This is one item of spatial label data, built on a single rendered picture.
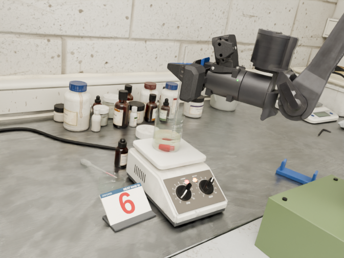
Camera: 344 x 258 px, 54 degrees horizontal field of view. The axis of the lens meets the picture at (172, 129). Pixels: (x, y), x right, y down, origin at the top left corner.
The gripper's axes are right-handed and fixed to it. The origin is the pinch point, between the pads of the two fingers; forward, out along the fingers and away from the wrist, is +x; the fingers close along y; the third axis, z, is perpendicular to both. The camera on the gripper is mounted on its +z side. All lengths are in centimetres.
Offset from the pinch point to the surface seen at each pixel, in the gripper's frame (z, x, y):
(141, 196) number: -23.5, -0.4, 10.6
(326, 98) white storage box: -20, -25, -100
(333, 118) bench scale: -24, -30, -87
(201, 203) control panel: -22.4, -11.2, 6.4
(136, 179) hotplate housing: -23.9, 3.9, 5.5
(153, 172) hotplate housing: -19.3, -0.8, 7.6
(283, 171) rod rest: -24.7, -21.8, -24.2
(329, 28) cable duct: 6, -15, -143
